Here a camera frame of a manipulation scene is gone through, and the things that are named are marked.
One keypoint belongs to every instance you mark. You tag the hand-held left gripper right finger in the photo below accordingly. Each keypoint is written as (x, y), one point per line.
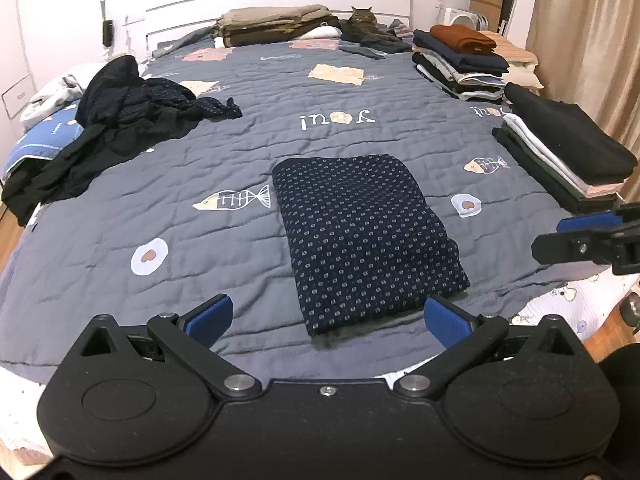
(447, 322)

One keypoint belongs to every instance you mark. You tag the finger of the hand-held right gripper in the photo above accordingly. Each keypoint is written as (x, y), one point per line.
(565, 250)
(587, 222)

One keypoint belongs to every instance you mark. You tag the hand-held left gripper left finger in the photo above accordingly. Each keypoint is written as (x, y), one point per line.
(210, 317)

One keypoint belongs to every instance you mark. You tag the navy dotted sweater orange lining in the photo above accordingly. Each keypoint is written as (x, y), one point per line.
(360, 240)

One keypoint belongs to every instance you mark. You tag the rust-topped folded clothes stack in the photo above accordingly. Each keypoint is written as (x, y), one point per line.
(465, 60)

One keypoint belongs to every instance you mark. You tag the pile of dark clothes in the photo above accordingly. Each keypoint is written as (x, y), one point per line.
(150, 95)

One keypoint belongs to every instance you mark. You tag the white printed bedsheet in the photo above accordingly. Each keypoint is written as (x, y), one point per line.
(575, 300)

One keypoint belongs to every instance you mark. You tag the cream folded blanket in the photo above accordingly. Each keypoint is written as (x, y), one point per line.
(520, 70)

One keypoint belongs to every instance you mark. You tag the beige curtain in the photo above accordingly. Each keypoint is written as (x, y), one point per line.
(590, 35)

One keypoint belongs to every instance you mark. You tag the black garment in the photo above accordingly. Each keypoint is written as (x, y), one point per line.
(75, 170)

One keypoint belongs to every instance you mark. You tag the grey patchwork quilt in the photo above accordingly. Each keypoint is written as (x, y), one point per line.
(400, 125)

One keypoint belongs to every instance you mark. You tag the white boxy appliance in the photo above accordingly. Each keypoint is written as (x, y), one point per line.
(460, 16)

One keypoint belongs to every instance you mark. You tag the dark crumpled garment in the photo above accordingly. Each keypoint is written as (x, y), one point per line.
(390, 45)

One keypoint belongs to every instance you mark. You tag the light grey hoodie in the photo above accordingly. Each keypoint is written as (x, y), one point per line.
(50, 92)

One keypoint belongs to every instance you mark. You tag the dark grey pillow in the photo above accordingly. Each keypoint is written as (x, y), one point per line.
(185, 42)

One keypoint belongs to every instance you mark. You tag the small white cloth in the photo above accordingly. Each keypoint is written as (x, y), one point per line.
(218, 41)

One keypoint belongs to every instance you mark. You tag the small dark grey cloth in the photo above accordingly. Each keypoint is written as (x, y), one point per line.
(365, 52)

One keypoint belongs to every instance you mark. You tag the folded brown blanket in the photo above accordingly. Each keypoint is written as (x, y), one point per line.
(270, 36)

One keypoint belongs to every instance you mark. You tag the white wardrobe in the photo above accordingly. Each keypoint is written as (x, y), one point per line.
(17, 95)

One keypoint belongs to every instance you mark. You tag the tabby cat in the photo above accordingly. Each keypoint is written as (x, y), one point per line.
(362, 20)

